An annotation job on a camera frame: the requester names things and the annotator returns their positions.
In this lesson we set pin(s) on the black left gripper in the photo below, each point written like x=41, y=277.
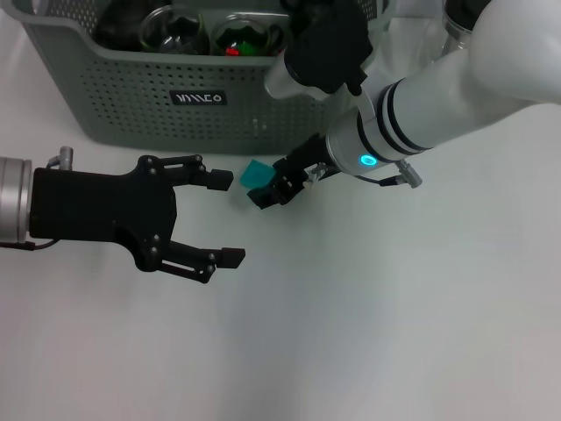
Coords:
x=101, y=206

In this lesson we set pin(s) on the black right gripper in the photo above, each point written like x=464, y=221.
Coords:
x=307, y=162

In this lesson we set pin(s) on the cyan square toy brick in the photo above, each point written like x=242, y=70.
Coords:
x=256, y=174

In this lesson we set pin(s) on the small red toy brick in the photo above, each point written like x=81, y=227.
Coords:
x=232, y=52

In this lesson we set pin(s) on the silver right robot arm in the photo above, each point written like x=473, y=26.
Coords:
x=438, y=105

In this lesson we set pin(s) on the grey perforated storage bin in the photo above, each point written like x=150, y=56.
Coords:
x=131, y=109

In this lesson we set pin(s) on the clear glass flask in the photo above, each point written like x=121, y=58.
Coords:
x=456, y=26

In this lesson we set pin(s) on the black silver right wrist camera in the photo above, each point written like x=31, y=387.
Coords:
x=328, y=52

